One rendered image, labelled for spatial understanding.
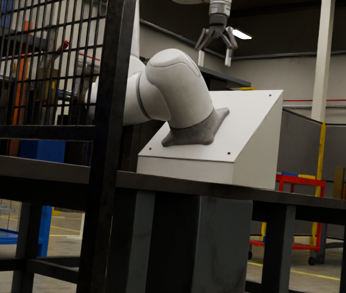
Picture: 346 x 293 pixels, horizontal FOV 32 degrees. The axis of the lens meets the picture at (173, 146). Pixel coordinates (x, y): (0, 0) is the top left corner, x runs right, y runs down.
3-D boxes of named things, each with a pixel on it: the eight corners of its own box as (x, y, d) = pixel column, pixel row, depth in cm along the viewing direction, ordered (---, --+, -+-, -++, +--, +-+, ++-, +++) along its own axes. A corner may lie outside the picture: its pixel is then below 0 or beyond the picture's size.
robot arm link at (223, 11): (224, -1, 251) (222, 13, 251) (234, 6, 259) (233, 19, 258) (205, 1, 257) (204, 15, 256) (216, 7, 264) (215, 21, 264)
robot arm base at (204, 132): (235, 103, 198) (230, 89, 195) (211, 145, 183) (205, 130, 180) (187, 107, 207) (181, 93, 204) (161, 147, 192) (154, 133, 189)
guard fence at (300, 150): (309, 245, 979) (320, 122, 993) (317, 246, 971) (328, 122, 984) (183, 247, 709) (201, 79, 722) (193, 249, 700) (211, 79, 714)
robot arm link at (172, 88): (209, 124, 181) (184, 61, 170) (155, 134, 188) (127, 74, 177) (218, 95, 194) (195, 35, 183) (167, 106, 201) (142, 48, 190)
